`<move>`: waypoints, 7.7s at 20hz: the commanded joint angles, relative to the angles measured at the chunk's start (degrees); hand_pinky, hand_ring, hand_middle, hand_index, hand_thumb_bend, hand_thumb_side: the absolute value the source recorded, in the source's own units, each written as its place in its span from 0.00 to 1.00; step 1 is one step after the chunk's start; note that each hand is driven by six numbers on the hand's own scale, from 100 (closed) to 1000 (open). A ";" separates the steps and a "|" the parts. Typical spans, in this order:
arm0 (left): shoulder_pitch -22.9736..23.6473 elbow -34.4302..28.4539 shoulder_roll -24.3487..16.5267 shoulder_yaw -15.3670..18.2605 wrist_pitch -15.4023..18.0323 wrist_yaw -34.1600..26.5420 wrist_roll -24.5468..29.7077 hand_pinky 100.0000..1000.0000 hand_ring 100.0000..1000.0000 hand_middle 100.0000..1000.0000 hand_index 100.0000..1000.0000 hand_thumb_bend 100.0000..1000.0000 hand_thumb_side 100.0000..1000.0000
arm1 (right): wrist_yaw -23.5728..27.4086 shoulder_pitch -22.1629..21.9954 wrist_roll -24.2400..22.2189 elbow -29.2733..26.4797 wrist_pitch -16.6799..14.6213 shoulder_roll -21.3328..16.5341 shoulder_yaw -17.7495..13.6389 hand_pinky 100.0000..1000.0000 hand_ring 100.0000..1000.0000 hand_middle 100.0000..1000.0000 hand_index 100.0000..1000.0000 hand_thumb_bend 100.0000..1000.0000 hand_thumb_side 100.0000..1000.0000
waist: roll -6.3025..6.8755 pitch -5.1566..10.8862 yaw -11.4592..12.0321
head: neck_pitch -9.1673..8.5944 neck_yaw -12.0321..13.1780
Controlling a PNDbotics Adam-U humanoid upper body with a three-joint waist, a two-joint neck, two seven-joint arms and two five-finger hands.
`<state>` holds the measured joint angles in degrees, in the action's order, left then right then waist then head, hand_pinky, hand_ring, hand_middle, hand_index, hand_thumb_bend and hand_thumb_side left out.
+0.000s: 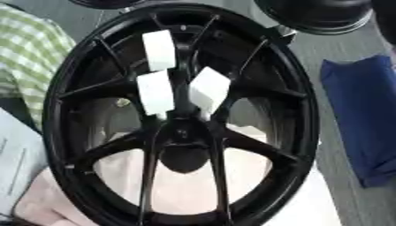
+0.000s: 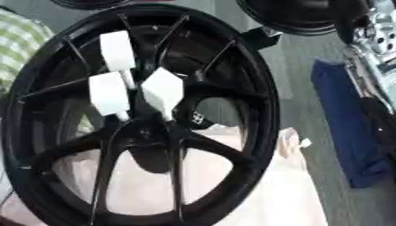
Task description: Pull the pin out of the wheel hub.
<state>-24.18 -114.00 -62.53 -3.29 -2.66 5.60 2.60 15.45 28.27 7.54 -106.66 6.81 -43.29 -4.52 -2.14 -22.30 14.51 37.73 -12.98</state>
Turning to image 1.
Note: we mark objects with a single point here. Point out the light grey panel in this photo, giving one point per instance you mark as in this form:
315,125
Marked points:
18,159

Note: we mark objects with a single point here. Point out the black round wheel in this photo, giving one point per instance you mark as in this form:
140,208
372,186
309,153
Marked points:
105,3
319,14

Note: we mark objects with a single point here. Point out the blue cloth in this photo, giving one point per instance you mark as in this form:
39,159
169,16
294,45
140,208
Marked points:
361,117

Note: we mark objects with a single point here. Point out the black spoked wheel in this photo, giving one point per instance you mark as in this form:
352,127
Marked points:
268,97

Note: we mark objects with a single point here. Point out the pale pink cloth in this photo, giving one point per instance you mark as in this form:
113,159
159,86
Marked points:
180,188

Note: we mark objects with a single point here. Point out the white pin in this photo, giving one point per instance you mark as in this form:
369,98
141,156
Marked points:
209,89
154,91
159,50

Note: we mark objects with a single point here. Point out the green white checked cloth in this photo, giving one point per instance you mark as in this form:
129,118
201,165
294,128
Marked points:
28,53

